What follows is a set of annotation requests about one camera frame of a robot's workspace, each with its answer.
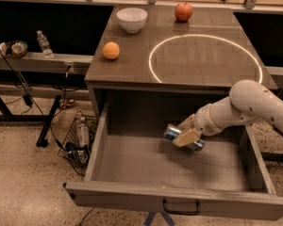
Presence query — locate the white ceramic bowl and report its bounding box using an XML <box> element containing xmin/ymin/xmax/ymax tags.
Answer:
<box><xmin>117</xmin><ymin>8</ymin><xmax>148</xmax><ymax>33</ymax></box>

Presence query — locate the black desk leg frame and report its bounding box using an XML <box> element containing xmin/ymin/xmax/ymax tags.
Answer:
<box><xmin>0</xmin><ymin>83</ymin><xmax>62</xmax><ymax>149</ymax></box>

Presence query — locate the black power adapter cable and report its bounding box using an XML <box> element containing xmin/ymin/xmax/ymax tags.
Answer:
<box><xmin>0</xmin><ymin>49</ymin><xmax>86</xmax><ymax>177</ymax></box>

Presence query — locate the open grey wooden drawer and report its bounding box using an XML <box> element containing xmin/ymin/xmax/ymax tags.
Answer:
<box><xmin>64</xmin><ymin>90</ymin><xmax>283</xmax><ymax>220</ymax></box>

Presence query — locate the red apple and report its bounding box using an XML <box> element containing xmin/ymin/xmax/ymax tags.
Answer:
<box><xmin>175</xmin><ymin>2</ymin><xmax>192</xmax><ymax>22</ymax></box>

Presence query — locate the orange fruit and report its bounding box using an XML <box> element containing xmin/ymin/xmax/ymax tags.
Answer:
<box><xmin>103</xmin><ymin>41</ymin><xmax>120</xmax><ymax>60</ymax></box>

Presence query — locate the wire basket with bottles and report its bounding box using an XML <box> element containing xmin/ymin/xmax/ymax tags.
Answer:
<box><xmin>59</xmin><ymin>110</ymin><xmax>97</xmax><ymax>169</ymax></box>

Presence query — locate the small bowl with clutter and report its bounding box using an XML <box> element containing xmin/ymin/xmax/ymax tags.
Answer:
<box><xmin>0</xmin><ymin>40</ymin><xmax>27</xmax><ymax>58</ymax></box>

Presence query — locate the blue silver redbull can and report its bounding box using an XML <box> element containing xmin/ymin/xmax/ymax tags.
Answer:
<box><xmin>163</xmin><ymin>124</ymin><xmax>205</xmax><ymax>152</ymax></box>

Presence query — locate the clear plastic water bottle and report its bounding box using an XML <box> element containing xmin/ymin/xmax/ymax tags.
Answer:
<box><xmin>37</xmin><ymin>30</ymin><xmax>54</xmax><ymax>58</ymax></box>

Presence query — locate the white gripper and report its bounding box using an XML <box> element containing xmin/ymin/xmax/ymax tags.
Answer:
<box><xmin>173</xmin><ymin>104</ymin><xmax>222</xmax><ymax>147</ymax></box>

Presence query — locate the black drawer handle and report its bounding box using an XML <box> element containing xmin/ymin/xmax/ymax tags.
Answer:
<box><xmin>162</xmin><ymin>200</ymin><xmax>200</xmax><ymax>216</ymax></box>

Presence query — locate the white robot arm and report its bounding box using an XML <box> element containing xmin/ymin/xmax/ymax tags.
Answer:
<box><xmin>173</xmin><ymin>80</ymin><xmax>283</xmax><ymax>147</ymax></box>

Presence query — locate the grey wooden cabinet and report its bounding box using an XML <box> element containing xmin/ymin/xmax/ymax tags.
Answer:
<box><xmin>85</xmin><ymin>6</ymin><xmax>277</xmax><ymax>114</ymax></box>

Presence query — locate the grey side bench shelf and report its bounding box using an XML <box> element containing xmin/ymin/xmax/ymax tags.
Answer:
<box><xmin>0</xmin><ymin>52</ymin><xmax>93</xmax><ymax>75</ymax></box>

